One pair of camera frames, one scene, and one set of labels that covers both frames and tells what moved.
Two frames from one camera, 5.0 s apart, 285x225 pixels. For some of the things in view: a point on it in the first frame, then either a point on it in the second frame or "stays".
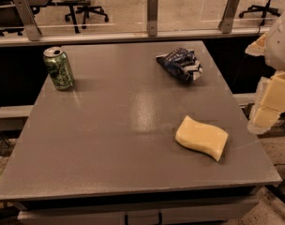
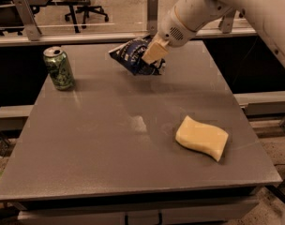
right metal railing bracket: (227, 21) stays
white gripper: (281, 46) to (172, 29)
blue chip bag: (182, 63) to (129, 54)
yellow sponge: (201, 136) stays
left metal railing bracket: (28, 19) stays
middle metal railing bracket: (153, 15) stays
